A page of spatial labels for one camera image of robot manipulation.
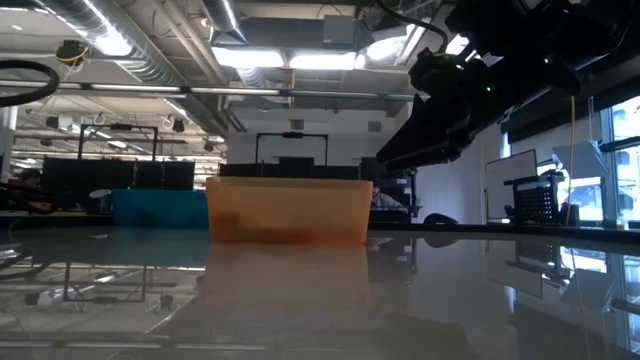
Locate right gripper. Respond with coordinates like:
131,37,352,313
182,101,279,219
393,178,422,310
375,48,501,172

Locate black equipment cabinet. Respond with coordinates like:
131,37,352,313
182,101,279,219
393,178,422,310
359,156,422,226

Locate black low cabinet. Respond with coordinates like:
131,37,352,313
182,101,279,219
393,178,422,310
218,156,361,180

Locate whiteboard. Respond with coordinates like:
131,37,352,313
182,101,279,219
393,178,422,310
484,148,540,221

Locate black perforated crate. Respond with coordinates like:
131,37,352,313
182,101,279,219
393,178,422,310
512,177,564,226

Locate orange translucent plastic bin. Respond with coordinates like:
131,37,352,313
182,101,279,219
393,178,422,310
204,175,374,246

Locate grey ceiling box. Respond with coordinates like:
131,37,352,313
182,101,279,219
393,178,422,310
322,14,357,45

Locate ceiling light panel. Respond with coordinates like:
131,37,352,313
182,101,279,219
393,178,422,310
212,47,364,72

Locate grey tilted panel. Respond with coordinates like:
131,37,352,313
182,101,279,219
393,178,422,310
551,139,612,180

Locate teal plastic bin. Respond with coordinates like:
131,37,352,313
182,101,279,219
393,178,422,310
110,188,210,230

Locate black monitor row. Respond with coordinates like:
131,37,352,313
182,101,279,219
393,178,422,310
42,156,197,204

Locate silver ceiling pipe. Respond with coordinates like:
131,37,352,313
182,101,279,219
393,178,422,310
0,79,421,103

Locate white desk fan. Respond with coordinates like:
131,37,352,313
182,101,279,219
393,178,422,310
88,186,112,215

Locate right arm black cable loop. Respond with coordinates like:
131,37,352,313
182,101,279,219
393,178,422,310
374,0,450,49

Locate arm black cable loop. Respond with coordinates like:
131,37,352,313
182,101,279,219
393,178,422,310
0,58,62,109
374,0,450,49

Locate black rig frame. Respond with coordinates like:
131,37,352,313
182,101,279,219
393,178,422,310
254,131,330,167

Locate small silver ceiling duct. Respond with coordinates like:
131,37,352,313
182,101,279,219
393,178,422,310
199,0,250,46

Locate yellow-black cable reel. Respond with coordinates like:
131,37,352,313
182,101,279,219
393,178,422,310
54,38,92,69

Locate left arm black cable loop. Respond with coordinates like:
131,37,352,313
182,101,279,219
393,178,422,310
0,58,62,109

